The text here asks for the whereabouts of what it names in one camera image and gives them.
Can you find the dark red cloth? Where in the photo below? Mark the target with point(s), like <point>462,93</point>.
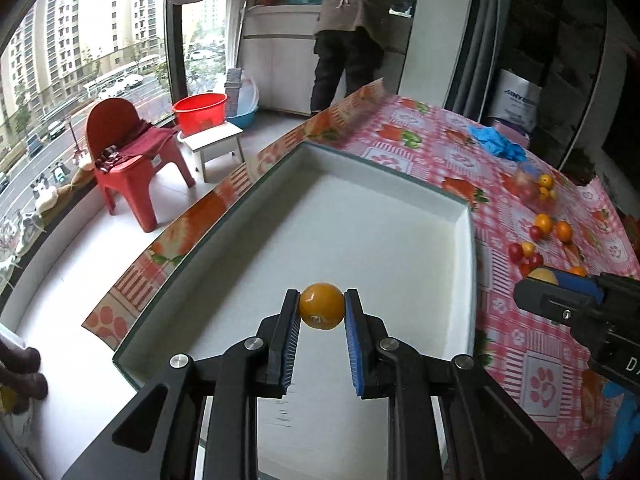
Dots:
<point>150,140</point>

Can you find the small yellow round fruit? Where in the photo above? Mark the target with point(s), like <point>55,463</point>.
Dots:
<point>322,306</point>
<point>542,275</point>

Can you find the yellow cherry tomato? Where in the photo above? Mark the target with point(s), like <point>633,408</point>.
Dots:
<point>527,248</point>

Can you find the grey curtain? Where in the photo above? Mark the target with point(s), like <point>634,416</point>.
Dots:
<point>472,35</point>

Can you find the pink printed tablecloth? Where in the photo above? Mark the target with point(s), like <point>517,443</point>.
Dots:
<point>525,340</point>

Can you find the white cabinet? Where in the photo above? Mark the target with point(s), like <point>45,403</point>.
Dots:
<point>280,60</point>

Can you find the dark brown object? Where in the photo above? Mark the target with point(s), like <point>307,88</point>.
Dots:
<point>25,375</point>

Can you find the white rectangular box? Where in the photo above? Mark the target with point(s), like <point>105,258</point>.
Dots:
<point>350,220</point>

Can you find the translucent white plastic cover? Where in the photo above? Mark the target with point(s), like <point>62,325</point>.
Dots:
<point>247,92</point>

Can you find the blue plastic basin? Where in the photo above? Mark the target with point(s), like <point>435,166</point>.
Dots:
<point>245,120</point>

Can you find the dark cabinet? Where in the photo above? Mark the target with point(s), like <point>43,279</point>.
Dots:
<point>550,20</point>

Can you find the red plastic chair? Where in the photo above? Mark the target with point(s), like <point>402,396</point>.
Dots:
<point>145,185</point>

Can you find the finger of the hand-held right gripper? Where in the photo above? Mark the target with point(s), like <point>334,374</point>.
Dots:
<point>540,300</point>
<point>580,285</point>

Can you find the purple packet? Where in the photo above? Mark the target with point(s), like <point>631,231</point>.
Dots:
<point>507,127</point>

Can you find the white printed bag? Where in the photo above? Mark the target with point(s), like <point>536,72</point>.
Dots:
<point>515,100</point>

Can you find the red plastic basin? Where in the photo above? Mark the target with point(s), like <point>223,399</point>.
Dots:
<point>200,112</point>

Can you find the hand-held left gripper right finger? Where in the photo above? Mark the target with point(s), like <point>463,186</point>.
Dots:
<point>353,345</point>

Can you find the person's right hand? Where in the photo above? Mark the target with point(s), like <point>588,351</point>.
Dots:
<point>620,430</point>

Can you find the orange mandarin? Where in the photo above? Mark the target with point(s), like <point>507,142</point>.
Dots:
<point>577,270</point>
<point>542,222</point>
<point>564,231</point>
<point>545,180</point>

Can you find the clear plastic bowl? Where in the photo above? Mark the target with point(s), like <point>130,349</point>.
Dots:
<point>527,192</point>

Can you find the white wooden stool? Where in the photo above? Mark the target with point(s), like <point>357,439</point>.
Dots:
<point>215,140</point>

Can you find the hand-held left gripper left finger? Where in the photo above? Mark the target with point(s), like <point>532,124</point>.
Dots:
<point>291,340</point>

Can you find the red cherry tomato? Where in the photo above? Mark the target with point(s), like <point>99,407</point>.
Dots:
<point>525,269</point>
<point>515,252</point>
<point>535,260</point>
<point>535,232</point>

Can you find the blue disposable gloves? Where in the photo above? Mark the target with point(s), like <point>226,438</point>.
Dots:
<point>497,142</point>

